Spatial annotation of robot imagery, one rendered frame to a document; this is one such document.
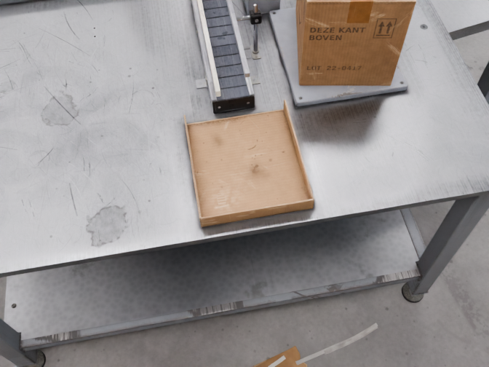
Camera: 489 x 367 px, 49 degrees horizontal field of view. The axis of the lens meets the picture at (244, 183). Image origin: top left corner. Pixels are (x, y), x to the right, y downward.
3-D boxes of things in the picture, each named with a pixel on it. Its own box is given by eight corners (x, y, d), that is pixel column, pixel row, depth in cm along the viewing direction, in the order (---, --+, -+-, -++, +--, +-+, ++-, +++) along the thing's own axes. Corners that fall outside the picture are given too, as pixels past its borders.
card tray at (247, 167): (185, 124, 137) (183, 114, 134) (284, 109, 139) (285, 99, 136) (201, 227, 121) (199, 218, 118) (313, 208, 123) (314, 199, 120)
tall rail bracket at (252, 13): (234, 51, 151) (232, 3, 137) (260, 47, 151) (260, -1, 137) (236, 59, 149) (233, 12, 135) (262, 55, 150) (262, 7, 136)
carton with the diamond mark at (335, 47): (295, 9, 157) (302, -79, 134) (378, 9, 156) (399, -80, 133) (298, 86, 141) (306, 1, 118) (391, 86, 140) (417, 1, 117)
